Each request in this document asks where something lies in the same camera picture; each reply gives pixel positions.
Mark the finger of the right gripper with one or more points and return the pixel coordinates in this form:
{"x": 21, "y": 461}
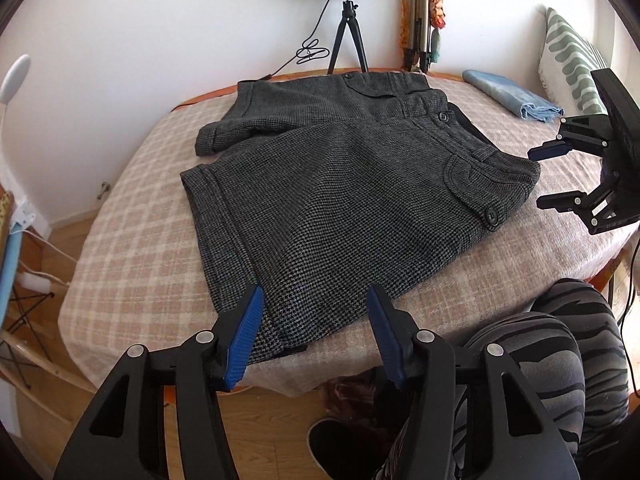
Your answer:
{"x": 589, "y": 134}
{"x": 596, "y": 209}

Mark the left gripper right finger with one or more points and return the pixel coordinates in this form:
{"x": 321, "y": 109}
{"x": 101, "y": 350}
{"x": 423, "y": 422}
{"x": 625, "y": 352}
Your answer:
{"x": 510, "y": 433}

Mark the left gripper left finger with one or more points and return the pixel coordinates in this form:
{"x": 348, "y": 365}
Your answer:
{"x": 121, "y": 435}

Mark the dark grey houndstooth shorts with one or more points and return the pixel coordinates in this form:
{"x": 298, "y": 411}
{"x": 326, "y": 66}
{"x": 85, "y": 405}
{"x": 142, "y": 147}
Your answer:
{"x": 317, "y": 188}

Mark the green white patterned pillow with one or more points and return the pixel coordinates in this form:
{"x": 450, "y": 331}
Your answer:
{"x": 565, "y": 68}

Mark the folded light blue cloth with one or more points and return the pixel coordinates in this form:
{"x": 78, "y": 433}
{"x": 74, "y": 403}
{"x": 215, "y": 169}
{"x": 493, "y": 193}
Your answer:
{"x": 520, "y": 102}

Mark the zebra striped legging legs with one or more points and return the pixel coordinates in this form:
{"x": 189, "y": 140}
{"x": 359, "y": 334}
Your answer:
{"x": 569, "y": 348}

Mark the pink plaid bed blanket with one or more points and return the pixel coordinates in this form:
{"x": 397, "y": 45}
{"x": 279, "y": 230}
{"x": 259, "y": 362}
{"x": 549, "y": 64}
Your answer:
{"x": 139, "y": 278}

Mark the light blue chair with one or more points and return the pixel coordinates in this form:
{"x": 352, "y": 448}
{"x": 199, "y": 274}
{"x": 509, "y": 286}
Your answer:
{"x": 26, "y": 290}

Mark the folded silver tripod stand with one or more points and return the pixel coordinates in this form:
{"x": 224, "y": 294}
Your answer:
{"x": 417, "y": 36}

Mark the orange floral scarf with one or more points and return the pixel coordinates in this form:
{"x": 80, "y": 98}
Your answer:
{"x": 438, "y": 22}

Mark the metal door stopper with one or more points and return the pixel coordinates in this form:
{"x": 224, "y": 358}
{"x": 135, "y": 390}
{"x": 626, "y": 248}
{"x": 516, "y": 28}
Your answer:
{"x": 105, "y": 188}

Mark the white desk lamp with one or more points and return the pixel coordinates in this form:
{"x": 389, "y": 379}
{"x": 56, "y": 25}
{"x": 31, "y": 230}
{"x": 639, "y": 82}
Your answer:
{"x": 15, "y": 77}

